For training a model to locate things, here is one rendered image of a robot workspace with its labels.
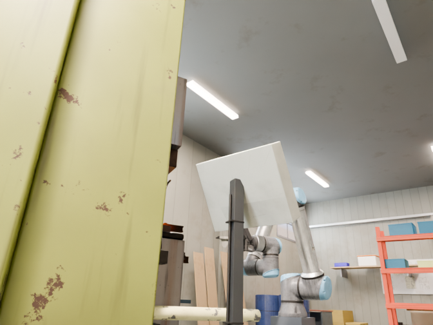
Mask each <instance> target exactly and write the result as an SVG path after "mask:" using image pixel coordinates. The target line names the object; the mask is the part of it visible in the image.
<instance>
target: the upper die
mask: <svg viewBox="0 0 433 325"><path fill-rule="evenodd" d="M177 155H178V150H175V149H172V148H171V151H170V158H169V170H168V174H169V173H171V172H172V171H173V170H174V169H175V168H176V167H177Z"/></svg>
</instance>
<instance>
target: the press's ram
mask: <svg viewBox="0 0 433 325"><path fill-rule="evenodd" d="M187 81H188V80H187V79H185V78H182V77H179V76H178V80H177V92H176V99H175V112H174V119H173V131H172V138H171V148H172V149H175V150H178V149H179V148H180V147H181V146H182V134H183V126H184V112H185V103H186V89H187Z"/></svg>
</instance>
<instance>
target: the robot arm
mask: <svg viewBox="0 0 433 325"><path fill-rule="evenodd" d="M293 189H294V193H295V196H296V200H297V203H298V207H299V211H300V215H301V216H300V217H299V218H298V219H297V220H295V221H294V222H293V223H291V224H292V227H293V233H294V238H295V241H296V245H297V249H298V254H299V257H300V262H301V265H302V270H303V272H302V274H301V273H288V274H283V275H282V276H281V278H280V289H281V306H280V310H279V312H278V316H280V317H307V312H306V310H305V307H304V305H303V300H328V299H329V298H330V297H331V293H332V283H331V279H330V278H329V277H328V276H325V275H324V272H323V270H321V269H320V267H319V264H318V259H317V256H316V251H315V248H314V243H313V238H312V235H311V231H310V227H309V223H308V220H307V214H306V211H305V205H304V204H305V203H306V201H307V200H306V196H305V193H304V191H303V190H302V189H301V188H293ZM272 229H273V225H271V226H261V227H258V229H257V232H256V235H253V236H251V234H250V232H249V230H248V228H244V251H248V252H249V253H248V255H247V257H246V259H245V260H244V275H245V276H262V277H263V278H275V277H278V276H279V271H280V270H279V255H278V254H280V253H281V251H282V243H281V241H280V240H279V239H277V238H274V237H270V234H271V231H272ZM216 239H221V241H222V246H223V247H226V246H227V244H228V236H218V237H216Z"/></svg>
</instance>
